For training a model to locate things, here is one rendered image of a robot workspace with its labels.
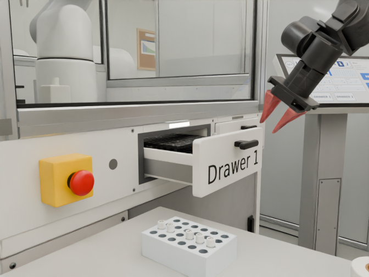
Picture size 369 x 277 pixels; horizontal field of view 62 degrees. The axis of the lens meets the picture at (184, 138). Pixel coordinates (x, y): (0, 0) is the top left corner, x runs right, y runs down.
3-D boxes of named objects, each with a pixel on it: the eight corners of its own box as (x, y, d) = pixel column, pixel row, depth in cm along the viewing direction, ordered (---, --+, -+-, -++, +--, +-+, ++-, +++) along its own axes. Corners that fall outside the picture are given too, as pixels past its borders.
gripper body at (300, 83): (277, 83, 68) (297, 53, 64) (314, 111, 64) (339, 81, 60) (264, 83, 63) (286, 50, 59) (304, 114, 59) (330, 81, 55)
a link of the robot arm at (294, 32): (362, 3, 52) (375, 34, 57) (319, -17, 60) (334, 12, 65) (305, 56, 55) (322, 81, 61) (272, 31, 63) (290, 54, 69)
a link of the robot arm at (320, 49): (334, 40, 53) (352, 50, 56) (311, 25, 58) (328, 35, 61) (309, 74, 57) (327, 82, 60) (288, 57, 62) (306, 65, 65)
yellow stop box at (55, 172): (97, 197, 52) (95, 155, 51) (57, 210, 46) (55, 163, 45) (79, 192, 55) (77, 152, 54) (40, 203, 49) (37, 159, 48)
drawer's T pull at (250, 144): (258, 145, 69) (259, 139, 69) (244, 150, 63) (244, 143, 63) (244, 144, 71) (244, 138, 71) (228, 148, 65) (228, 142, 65)
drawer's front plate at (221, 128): (259, 147, 114) (260, 117, 112) (219, 160, 91) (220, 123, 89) (255, 147, 115) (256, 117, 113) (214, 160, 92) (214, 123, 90)
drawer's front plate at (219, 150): (261, 169, 81) (263, 127, 79) (199, 198, 58) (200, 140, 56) (255, 168, 82) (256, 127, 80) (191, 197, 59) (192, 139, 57)
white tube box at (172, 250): (236, 258, 47) (237, 235, 47) (206, 284, 41) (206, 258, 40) (175, 236, 55) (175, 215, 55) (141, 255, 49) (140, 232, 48)
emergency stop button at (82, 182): (97, 193, 49) (96, 169, 49) (75, 200, 46) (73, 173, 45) (85, 189, 51) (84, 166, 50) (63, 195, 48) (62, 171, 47)
